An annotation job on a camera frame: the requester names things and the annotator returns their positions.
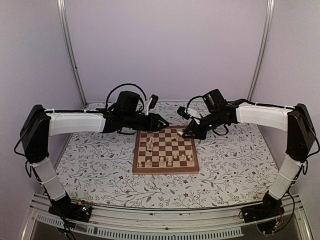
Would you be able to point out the wooden chess board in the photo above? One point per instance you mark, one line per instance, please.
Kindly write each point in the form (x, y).
(165, 145)

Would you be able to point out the left aluminium frame post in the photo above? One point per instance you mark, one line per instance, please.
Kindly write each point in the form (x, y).
(61, 7)

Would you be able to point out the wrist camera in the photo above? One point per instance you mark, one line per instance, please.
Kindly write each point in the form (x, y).
(150, 104)
(182, 111)

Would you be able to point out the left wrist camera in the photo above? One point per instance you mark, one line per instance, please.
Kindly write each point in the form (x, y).
(150, 104)

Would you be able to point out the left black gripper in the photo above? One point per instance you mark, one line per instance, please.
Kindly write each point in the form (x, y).
(153, 122)

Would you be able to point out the light wooden king piece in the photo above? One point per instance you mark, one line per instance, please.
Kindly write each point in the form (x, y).
(162, 161)

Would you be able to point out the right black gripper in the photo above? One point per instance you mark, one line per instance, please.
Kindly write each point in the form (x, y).
(198, 134)

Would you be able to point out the aluminium frame post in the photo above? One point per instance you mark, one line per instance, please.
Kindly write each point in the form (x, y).
(61, 7)
(267, 25)

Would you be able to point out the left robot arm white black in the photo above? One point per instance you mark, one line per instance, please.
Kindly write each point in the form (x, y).
(129, 111)

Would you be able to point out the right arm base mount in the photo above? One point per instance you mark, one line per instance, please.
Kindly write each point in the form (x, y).
(268, 214)

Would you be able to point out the aluminium front rail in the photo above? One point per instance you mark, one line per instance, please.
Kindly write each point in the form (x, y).
(110, 222)

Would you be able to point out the light wooden knight piece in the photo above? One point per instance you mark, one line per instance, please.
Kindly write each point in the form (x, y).
(148, 163)

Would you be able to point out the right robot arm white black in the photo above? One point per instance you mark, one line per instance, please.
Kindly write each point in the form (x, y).
(294, 120)

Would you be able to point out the light wooden queen piece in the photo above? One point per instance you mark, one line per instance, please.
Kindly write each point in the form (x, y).
(169, 161)

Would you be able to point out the right aluminium frame post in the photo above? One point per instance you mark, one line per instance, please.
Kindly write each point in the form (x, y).
(267, 25)

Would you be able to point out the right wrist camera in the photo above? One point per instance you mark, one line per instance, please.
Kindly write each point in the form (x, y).
(182, 111)

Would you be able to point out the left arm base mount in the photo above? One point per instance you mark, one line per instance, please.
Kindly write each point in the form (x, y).
(80, 210)

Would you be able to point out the floral patterned table mat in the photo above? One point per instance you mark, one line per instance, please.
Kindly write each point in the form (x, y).
(232, 166)

